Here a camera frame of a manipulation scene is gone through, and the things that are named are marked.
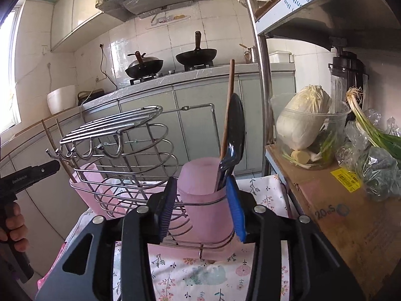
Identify metal wire utensil rack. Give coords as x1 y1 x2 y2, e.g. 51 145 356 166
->
45 103 237 261

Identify light wooden chopstick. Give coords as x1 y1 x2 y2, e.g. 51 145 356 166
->
41 120 76 183
220 59 235 160

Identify black plastic spoon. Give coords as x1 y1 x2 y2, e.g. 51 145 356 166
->
215 93 245 191

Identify grey kitchen base cabinets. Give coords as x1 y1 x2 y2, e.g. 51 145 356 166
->
0 68 296 277

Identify left hand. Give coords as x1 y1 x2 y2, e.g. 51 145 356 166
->
6 202 29 253

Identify pink drip tray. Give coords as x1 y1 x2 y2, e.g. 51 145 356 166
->
94 181 255 262

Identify pink cup right side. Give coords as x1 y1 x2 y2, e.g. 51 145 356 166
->
177 157 233 243

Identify pink cup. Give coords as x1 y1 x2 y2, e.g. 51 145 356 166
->
177 157 233 243
69 164 109 219

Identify pink cup left side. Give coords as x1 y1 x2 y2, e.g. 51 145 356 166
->
69 164 109 219

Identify floral animal print cloth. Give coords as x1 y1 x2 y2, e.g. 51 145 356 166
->
58 174 290 300

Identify cardboard sheet on shelf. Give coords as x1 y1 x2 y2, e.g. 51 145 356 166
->
266 145 400 300

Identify clear tub with cabbage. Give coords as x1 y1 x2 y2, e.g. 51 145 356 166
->
270 85 351 170

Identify bagged green vegetables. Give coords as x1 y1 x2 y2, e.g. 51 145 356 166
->
335 113 400 201

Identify gas stove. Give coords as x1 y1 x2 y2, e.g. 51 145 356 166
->
129 61 214 85

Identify dark box on counter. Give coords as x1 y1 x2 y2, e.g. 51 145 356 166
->
77 88 105 105

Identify white rice cooker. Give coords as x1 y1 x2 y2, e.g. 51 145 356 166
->
47 85 77 115

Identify green onions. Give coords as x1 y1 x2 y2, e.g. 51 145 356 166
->
345 87 401 154

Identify lidded black wok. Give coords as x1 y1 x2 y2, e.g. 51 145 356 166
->
125 51 164 80

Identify white rectangular container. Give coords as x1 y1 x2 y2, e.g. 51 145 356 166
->
269 51 294 63

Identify small metal kettle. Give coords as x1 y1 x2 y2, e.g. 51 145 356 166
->
239 44 256 64

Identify black blender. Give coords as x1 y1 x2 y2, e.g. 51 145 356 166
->
328 37 369 113

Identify black wok wooden handle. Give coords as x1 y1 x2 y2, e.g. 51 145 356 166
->
175 31 218 71

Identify black power cable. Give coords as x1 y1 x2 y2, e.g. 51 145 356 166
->
99 43 118 91

